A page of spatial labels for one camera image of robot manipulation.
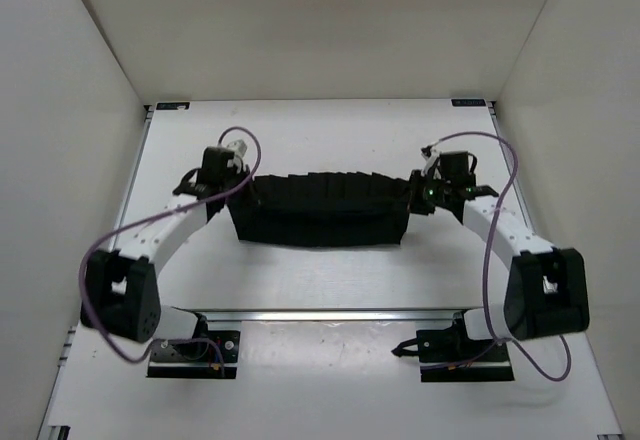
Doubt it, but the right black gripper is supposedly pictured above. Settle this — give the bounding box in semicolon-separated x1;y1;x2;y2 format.
392;170;451;216

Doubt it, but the black pleated skirt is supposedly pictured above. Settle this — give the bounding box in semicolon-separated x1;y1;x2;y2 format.
227;172;410;248

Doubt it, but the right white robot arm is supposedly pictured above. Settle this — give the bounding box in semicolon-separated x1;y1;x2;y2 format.
410;147;590;361

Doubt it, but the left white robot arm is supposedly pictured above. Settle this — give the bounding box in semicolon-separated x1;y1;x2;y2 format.
84;140;249;358

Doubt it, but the right blue corner label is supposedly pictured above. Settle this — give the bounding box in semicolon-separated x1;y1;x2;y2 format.
451;98;487;108

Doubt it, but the blue corner label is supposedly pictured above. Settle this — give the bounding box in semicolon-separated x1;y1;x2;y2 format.
155;102;190;111
451;98;487;108

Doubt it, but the left blue corner label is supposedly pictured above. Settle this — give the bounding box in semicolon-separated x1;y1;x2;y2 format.
155;102;190;111

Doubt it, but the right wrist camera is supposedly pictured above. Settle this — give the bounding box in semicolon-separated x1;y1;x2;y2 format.
421;144;440;177

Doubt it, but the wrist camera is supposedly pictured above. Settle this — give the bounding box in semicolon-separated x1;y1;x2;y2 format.
421;144;440;177
226;139;248;172

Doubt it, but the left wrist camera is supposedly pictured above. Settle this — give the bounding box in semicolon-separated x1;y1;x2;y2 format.
226;139;248;172

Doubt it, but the aluminium table edge rail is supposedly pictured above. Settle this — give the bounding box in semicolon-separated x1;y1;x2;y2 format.
202;309;458;322

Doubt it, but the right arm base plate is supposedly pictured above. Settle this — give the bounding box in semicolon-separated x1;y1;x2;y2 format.
391;322;515;383

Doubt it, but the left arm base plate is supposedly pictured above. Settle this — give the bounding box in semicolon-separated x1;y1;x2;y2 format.
147;329;241;380

